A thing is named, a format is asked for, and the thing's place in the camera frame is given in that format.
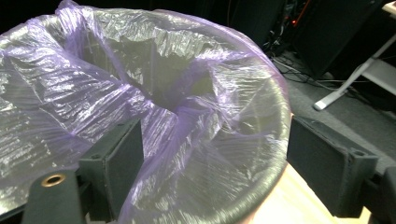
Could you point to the black box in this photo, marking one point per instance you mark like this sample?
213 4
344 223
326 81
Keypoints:
327 37

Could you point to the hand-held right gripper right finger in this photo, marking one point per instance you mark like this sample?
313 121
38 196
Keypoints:
327 168

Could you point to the white metal desk frame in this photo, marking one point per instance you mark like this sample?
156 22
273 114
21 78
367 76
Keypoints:
330 99

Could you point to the black equipment rack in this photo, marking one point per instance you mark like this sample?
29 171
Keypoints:
255 18

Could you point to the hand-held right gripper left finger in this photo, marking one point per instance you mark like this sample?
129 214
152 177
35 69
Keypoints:
121 165

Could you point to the green plastic trash bin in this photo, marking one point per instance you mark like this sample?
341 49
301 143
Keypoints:
271 183

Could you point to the purple plastic trash bag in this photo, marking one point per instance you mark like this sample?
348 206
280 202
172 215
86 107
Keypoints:
77 93

